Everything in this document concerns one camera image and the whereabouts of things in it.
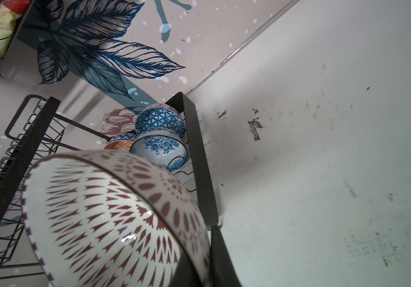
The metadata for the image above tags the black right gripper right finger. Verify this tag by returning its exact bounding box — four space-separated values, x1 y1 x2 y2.
210 226 242 287

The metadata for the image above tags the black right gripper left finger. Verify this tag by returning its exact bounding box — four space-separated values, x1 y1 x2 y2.
169 252 203 287

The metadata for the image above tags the white brown lattice bowl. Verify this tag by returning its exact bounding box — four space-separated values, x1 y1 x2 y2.
22 149 210 287

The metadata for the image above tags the blue floral bowl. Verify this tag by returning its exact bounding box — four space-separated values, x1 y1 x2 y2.
130 128 189 172

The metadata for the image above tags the red patterned bowl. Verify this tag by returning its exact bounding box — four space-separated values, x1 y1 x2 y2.
104 132 137 153

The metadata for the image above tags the blue geometric patterned bowl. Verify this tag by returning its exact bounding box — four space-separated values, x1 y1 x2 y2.
135 104 186 138

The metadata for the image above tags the black wire dish rack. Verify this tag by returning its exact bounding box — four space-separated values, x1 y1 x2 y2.
0 91 220 282

